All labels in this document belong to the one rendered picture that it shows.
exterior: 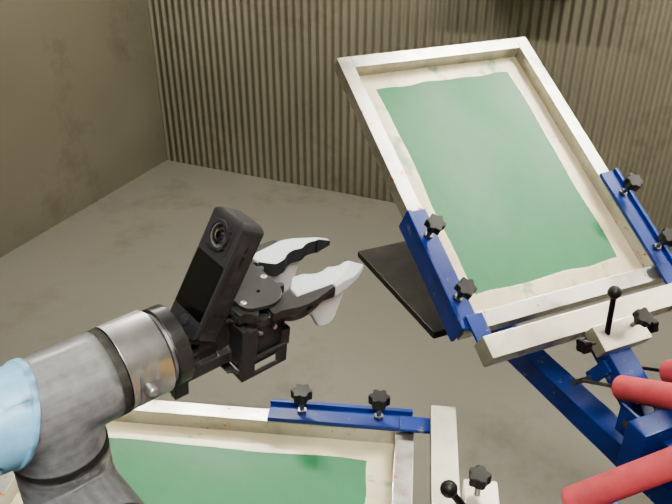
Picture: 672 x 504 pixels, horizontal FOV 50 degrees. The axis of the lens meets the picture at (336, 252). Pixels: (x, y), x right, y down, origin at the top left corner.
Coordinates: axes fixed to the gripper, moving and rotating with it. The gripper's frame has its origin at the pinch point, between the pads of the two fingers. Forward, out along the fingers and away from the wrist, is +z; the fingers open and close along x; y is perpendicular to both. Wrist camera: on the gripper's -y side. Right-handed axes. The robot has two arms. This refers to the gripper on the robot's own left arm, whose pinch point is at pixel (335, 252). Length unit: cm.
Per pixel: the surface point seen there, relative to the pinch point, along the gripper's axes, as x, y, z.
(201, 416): -47, 76, 13
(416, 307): -48, 79, 81
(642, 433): 18, 60, 70
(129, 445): -52, 80, -1
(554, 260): -21, 53, 94
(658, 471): 26, 49, 53
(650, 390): 16, 50, 70
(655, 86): -104, 87, 325
